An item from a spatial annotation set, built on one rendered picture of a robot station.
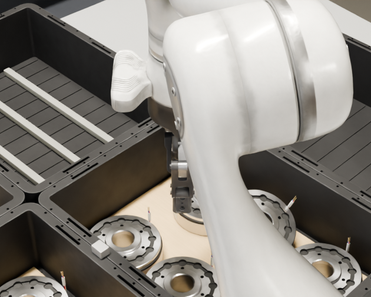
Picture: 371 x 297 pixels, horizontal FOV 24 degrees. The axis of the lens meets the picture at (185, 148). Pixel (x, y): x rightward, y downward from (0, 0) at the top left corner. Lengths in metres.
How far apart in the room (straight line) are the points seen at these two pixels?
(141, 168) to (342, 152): 0.32
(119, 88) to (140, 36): 0.95
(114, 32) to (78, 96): 0.42
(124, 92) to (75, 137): 0.49
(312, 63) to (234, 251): 0.13
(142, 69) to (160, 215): 0.36
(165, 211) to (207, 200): 0.70
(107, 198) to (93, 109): 0.25
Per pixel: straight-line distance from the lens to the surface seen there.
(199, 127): 0.50
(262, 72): 0.50
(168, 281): 1.09
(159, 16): 0.84
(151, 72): 0.89
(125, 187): 1.22
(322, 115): 0.51
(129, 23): 1.88
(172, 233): 1.20
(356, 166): 1.33
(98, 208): 1.20
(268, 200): 1.18
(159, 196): 1.25
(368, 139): 1.38
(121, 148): 1.18
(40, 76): 1.51
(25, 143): 1.37
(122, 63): 0.92
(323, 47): 0.50
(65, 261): 1.10
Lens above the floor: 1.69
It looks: 40 degrees down
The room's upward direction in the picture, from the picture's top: straight up
